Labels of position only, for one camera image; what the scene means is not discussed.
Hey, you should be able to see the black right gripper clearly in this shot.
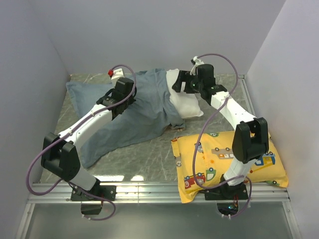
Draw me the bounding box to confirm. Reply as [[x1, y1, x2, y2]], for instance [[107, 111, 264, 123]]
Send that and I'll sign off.
[[171, 71, 203, 95]]

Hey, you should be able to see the white pillow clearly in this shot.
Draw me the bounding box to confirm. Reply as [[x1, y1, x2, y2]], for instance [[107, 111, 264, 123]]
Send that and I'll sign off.
[[166, 69, 204, 119]]

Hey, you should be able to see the blue patterned pillowcase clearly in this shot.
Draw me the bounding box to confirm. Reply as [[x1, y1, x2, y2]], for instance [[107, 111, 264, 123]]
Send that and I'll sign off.
[[80, 69, 185, 169]]

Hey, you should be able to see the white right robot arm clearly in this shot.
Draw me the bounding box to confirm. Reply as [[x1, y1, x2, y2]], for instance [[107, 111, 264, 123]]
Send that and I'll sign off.
[[172, 64, 269, 199]]

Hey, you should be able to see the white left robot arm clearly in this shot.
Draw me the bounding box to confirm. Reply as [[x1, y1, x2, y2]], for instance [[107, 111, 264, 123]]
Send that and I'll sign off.
[[41, 77, 136, 200]]

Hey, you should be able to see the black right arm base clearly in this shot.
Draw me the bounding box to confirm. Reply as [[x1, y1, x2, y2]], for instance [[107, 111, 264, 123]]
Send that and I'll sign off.
[[204, 183, 251, 219]]

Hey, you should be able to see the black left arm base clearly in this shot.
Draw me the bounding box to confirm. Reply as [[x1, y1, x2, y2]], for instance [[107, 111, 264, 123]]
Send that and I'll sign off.
[[70, 184, 117, 218]]

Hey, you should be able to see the yellow cartoon car pillow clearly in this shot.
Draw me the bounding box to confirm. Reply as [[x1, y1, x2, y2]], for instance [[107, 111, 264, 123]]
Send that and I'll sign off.
[[171, 131, 289, 203]]

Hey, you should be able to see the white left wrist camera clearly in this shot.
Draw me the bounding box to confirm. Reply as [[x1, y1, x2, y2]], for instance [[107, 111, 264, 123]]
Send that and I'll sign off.
[[108, 68, 125, 80]]

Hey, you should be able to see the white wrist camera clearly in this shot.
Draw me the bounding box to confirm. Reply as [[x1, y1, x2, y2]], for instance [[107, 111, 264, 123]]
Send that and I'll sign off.
[[108, 68, 125, 80], [190, 56, 204, 75]]

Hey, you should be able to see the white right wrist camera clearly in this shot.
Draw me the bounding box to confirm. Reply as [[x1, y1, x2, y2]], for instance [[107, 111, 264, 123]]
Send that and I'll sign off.
[[190, 56, 204, 75]]

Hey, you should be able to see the aluminium right side rail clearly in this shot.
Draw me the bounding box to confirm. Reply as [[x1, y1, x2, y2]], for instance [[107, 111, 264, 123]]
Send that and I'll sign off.
[[239, 75, 256, 116]]

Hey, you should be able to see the aluminium rail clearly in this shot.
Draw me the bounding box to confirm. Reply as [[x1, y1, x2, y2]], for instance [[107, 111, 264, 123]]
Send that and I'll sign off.
[[239, 75, 256, 116], [16, 182, 301, 239]]

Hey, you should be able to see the aluminium front rail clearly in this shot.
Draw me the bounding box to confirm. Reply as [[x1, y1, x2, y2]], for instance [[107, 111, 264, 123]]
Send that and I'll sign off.
[[16, 182, 301, 239]]

